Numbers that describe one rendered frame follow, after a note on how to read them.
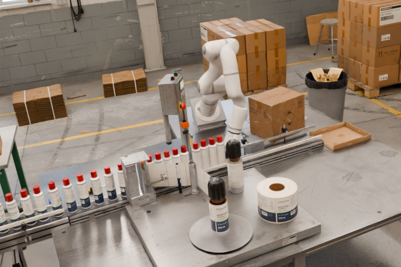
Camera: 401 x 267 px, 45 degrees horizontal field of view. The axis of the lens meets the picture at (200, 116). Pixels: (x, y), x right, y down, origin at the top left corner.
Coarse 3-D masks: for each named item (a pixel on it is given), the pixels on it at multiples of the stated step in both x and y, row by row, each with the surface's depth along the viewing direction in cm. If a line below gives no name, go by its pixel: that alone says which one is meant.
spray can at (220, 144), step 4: (220, 136) 285; (220, 140) 285; (220, 144) 285; (220, 148) 286; (224, 148) 288; (220, 152) 287; (224, 152) 289; (220, 156) 288; (224, 156) 289; (220, 160) 289; (224, 160) 290; (220, 168) 291
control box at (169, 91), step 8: (168, 80) 267; (176, 80) 266; (160, 88) 265; (168, 88) 264; (176, 88) 264; (160, 96) 267; (168, 96) 266; (176, 96) 265; (184, 96) 281; (168, 104) 268; (176, 104) 267; (168, 112) 270; (176, 112) 269
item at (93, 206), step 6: (306, 138) 317; (300, 144) 310; (306, 144) 310; (264, 150) 308; (282, 150) 305; (288, 150) 305; (246, 156) 302; (264, 156) 300; (246, 162) 295; (120, 198) 271; (126, 198) 270; (102, 204) 267; (108, 204) 266; (66, 210) 265; (78, 210) 263; (84, 210) 263
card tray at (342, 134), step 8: (320, 128) 332; (328, 128) 334; (336, 128) 337; (344, 128) 336; (352, 128) 333; (328, 136) 327; (336, 136) 326; (344, 136) 325; (352, 136) 323; (360, 136) 322; (368, 136) 316; (328, 144) 316; (336, 144) 308; (344, 144) 310; (352, 144) 313
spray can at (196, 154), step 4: (196, 144) 279; (196, 148) 280; (192, 152) 281; (196, 152) 280; (192, 156) 284; (196, 156) 281; (200, 156) 283; (196, 160) 282; (200, 160) 283; (200, 164) 284
